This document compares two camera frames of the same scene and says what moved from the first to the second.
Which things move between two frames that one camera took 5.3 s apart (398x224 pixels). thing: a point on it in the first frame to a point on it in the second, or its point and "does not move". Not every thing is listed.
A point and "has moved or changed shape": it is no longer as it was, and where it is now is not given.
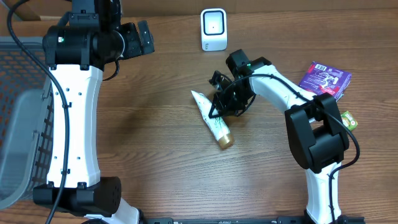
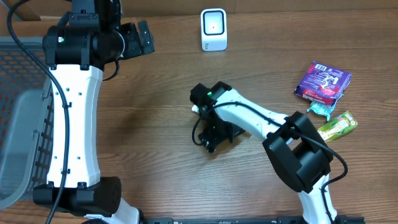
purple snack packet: [320, 79] does not move
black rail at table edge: [341, 219] does not move
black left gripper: [135, 48] does not move
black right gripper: [227, 107] to [212, 132]
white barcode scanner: [214, 30] does not move
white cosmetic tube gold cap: [216, 126] has moved or changed shape
